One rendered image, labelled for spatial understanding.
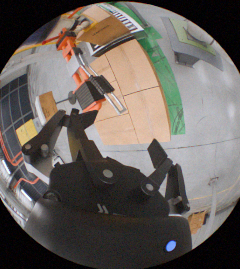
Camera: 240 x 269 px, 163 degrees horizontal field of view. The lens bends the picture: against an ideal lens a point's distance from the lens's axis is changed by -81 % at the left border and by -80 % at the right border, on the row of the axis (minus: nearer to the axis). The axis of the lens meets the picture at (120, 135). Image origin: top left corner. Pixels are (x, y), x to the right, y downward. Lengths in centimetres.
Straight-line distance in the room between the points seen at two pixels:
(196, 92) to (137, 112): 100
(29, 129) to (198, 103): 818
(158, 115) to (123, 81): 49
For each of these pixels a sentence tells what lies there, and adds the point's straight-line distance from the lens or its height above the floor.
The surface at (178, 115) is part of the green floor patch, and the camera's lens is 153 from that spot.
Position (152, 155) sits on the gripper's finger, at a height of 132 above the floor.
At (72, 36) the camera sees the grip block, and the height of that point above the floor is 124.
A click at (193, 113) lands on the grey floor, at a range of 156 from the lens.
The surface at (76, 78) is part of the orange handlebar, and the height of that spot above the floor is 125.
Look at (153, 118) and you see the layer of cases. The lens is 97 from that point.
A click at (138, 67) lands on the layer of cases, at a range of 96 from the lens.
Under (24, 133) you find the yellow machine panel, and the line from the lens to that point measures 757.
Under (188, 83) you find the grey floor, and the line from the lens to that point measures 150.
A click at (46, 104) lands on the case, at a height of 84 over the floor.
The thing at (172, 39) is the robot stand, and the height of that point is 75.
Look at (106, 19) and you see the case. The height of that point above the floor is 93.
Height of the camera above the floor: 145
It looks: 48 degrees down
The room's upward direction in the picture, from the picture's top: 137 degrees counter-clockwise
